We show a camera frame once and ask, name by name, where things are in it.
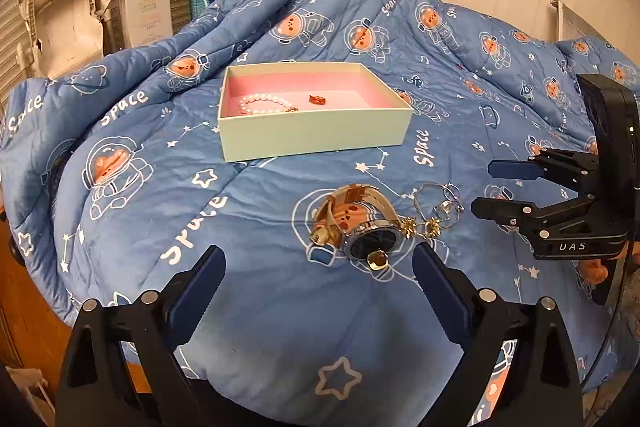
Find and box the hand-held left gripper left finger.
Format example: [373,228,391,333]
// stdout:
[52,244,227,427]

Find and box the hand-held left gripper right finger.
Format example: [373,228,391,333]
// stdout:
[411,241,586,427]

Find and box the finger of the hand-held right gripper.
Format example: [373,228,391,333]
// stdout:
[471,191,627,241]
[487,148,600,184]

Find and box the silver bangle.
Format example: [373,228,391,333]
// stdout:
[412,183,466,228]

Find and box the beige strap wristwatch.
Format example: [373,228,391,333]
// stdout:
[309,183,403,260]

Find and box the pale green box pink inside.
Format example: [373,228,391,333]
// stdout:
[217,62,415,164]

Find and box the white framed panel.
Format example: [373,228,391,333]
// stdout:
[550,0,601,45]

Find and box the blue astronaut bear printed blanket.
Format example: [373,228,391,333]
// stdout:
[0,0,640,427]

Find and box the white plastic high chair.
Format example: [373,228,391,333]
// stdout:
[15,0,118,78]

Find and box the black cable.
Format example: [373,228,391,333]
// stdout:
[580,252,632,383]

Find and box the pearl bracelet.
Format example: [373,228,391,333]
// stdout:
[238,93,300,116]

